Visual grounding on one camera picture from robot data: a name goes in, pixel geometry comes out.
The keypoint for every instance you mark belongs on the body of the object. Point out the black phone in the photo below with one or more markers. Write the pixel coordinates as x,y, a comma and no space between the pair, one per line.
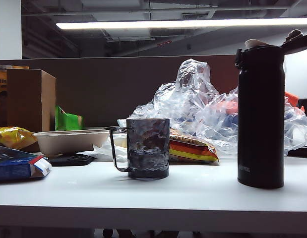
71,160

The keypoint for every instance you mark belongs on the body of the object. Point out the red ceiling indicator sign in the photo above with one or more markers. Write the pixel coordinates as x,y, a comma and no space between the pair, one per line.
164,43

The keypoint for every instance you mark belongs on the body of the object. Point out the yellow printed box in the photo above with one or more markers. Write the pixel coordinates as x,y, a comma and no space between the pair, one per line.
0,84

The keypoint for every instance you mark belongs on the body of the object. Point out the orange prawn cracker snack bag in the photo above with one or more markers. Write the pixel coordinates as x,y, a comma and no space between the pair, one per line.
190,151

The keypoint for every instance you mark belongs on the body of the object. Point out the brown desk partition panel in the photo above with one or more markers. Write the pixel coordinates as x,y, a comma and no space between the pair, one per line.
106,86

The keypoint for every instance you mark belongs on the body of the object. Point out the ceiling air vent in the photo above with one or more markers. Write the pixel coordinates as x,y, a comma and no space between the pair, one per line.
194,16

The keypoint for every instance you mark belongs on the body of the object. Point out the dark marbled metal mug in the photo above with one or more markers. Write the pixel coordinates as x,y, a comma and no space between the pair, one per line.
148,148

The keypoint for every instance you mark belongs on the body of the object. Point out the black thermos flask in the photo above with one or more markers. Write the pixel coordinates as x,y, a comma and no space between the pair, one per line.
261,111

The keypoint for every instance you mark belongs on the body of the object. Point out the beige paper pulp bowl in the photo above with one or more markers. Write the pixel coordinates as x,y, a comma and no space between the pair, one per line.
69,143

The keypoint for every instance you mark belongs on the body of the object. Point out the clear crumpled plastic bag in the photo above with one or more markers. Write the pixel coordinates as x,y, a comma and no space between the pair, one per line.
193,104

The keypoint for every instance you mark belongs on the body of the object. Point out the yellow snack bag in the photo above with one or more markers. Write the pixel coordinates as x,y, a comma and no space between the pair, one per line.
12,137

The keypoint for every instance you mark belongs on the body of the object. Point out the blue box with white flap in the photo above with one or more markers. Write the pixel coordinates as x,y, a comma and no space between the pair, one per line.
14,168

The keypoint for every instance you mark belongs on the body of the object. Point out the long fluorescent ceiling light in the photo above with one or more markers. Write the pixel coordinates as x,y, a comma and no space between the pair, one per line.
168,24

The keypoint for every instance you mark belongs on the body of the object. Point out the black flat object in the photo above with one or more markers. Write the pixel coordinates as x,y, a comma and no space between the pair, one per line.
302,150

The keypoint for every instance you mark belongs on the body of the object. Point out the green snack packet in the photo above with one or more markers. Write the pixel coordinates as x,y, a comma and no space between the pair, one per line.
66,121

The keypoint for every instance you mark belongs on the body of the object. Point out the white plastic bag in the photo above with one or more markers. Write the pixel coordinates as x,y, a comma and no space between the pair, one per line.
101,152

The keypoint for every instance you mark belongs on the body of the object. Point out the brown cardboard box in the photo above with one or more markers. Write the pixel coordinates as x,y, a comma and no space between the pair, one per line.
29,99

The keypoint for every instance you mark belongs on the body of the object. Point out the orange object behind bag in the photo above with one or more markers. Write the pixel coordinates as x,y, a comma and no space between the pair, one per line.
292,98

